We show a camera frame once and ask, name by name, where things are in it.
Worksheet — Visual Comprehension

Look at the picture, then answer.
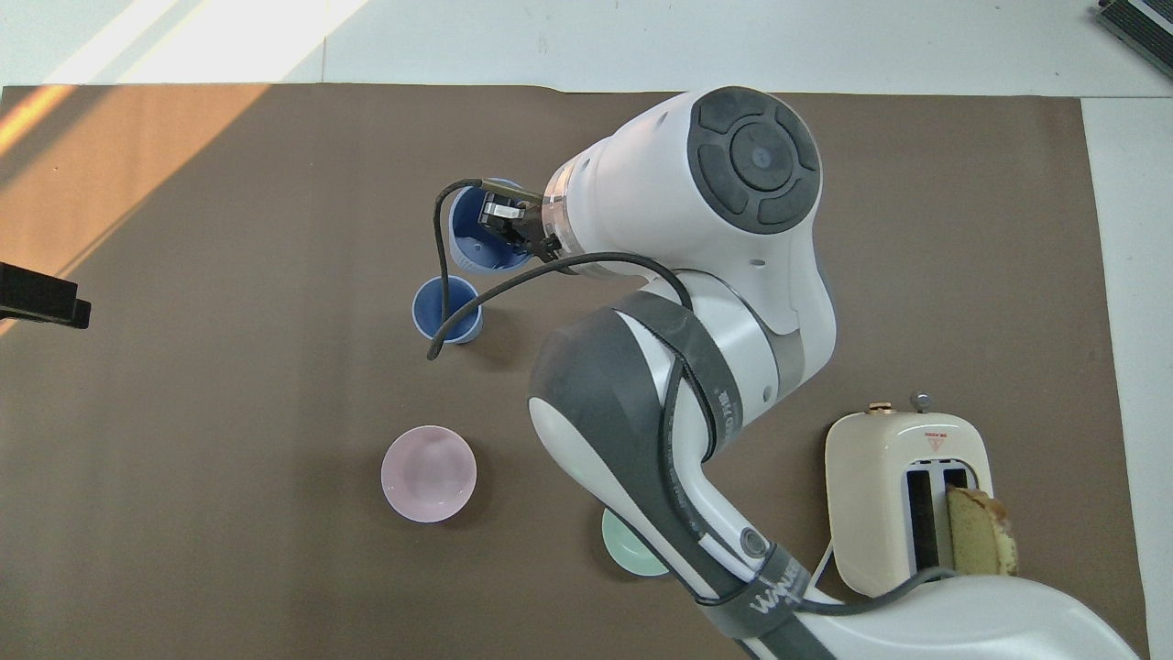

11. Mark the green bowl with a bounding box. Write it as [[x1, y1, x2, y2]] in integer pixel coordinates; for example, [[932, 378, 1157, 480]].
[[601, 508, 671, 578]]

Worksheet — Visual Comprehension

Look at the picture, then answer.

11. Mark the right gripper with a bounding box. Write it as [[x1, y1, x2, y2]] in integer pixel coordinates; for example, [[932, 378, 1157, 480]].
[[480, 181, 563, 266]]

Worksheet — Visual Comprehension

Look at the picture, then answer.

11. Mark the black cable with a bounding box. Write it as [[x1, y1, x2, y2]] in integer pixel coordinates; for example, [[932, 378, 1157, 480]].
[[786, 566, 959, 617], [427, 178, 695, 361]]

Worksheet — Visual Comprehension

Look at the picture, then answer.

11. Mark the bread slice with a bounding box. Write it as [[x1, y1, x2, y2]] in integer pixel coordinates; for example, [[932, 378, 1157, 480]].
[[946, 486, 1019, 578]]

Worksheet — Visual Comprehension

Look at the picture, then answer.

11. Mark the small blue cup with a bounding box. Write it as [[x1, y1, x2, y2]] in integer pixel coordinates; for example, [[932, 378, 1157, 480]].
[[411, 275, 484, 346]]

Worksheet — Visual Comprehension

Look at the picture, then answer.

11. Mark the large blue cup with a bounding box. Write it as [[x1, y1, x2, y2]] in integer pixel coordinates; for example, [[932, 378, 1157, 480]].
[[448, 178, 538, 276]]

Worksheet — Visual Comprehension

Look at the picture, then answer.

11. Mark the pink bowl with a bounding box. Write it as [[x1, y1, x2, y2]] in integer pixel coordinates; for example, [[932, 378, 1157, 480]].
[[381, 425, 477, 524]]

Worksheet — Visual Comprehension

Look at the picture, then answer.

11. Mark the black stand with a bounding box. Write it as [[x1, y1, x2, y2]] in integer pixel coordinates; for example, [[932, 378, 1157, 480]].
[[0, 261, 93, 330]]

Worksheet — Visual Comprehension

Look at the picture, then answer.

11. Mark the cream toaster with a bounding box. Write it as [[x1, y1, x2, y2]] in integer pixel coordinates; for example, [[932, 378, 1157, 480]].
[[824, 401, 996, 600]]

